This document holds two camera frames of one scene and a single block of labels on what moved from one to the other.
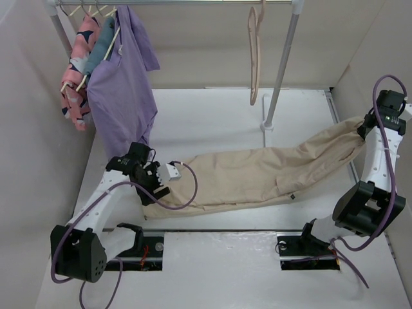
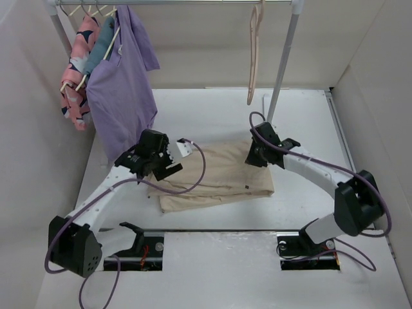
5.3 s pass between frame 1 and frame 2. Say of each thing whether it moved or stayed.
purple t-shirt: stayed
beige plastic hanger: stayed
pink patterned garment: stayed
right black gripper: moved
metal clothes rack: stayed
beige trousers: moved
